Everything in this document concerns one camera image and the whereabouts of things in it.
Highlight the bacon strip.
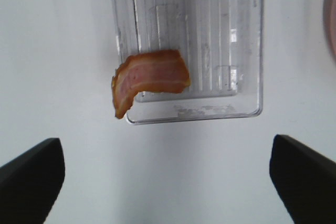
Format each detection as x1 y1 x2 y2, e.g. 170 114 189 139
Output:
111 49 191 119

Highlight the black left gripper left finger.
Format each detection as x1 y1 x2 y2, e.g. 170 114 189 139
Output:
1 138 65 223

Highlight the clear left plastic tray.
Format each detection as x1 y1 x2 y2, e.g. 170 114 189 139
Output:
112 0 264 124

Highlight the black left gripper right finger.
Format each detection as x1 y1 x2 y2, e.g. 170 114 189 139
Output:
269 134 335 223

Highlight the pink round plate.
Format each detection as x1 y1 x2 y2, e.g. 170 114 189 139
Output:
323 0 335 61

